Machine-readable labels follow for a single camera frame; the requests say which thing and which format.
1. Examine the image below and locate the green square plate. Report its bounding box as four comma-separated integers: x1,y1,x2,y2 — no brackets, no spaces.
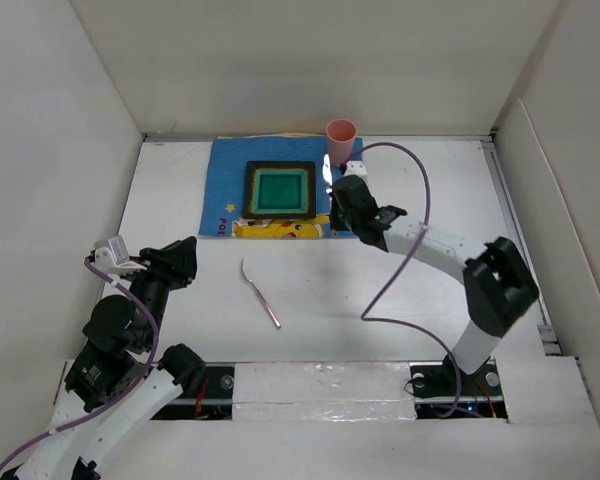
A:
242,161,317,220

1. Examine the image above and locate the blue cartoon placemat cloth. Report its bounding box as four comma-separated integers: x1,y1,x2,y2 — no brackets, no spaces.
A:
199,135,352,239

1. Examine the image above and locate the pink handled fork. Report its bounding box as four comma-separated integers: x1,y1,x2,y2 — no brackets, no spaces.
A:
240,258,282,330

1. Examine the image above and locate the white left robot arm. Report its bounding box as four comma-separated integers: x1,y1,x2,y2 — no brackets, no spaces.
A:
0,235,206,479

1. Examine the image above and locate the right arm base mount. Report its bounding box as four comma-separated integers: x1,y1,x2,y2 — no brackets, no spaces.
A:
403,360,508,420

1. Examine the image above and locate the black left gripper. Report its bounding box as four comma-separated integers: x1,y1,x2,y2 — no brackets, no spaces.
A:
121,234,197,348

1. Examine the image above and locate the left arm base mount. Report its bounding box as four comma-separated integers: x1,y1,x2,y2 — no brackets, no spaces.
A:
152,363,235,421

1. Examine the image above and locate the pink plastic cup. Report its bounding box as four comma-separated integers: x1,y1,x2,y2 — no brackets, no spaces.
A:
326,119,357,166

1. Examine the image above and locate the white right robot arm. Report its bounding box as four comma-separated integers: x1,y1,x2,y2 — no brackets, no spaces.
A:
331,175,539,394

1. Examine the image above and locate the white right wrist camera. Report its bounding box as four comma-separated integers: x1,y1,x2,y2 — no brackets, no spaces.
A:
339,160,368,181

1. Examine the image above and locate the pink handled knife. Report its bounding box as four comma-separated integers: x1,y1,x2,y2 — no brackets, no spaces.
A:
322,154,333,191

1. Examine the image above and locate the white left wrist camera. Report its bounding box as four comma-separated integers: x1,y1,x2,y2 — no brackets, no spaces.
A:
88,235,130,274

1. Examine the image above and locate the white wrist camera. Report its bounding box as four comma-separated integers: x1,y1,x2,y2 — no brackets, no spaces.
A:
339,160,368,181
88,235,130,274

